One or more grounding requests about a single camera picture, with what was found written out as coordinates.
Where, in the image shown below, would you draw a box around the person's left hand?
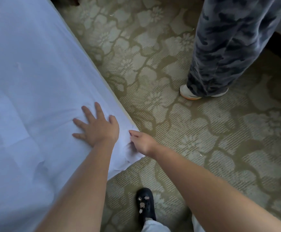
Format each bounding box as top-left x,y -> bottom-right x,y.
72,102 -> 120,148

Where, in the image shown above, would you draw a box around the person's right hand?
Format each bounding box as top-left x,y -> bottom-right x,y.
129,130 -> 159,157

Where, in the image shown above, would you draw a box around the white bed sheet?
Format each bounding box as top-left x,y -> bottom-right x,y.
0,0 -> 146,232

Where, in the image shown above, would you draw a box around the person's left forearm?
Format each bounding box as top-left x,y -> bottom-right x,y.
35,139 -> 118,232

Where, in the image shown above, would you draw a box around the person's right forearm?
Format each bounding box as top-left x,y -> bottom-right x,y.
152,143 -> 281,232

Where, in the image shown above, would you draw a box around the black clog with charms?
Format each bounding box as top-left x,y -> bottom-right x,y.
136,188 -> 157,227

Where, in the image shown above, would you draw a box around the person's white trousers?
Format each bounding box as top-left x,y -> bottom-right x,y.
140,214 -> 206,232

